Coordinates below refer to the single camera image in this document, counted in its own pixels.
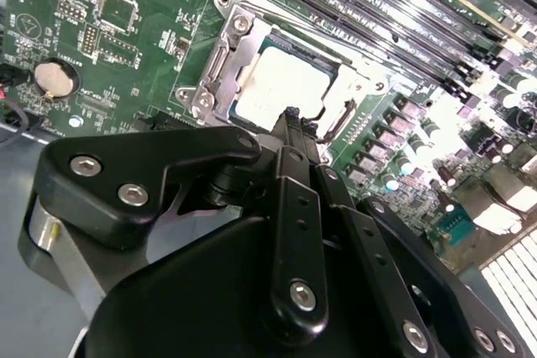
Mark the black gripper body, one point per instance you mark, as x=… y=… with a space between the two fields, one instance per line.
x=189 y=299

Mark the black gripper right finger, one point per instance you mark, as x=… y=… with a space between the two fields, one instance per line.
x=361 y=249

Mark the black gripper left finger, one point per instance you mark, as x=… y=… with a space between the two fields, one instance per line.
x=126 y=165

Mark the metal socket cover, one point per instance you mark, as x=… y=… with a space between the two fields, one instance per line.
x=241 y=39

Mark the CPU with silver top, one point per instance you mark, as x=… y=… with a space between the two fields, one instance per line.
x=281 y=77

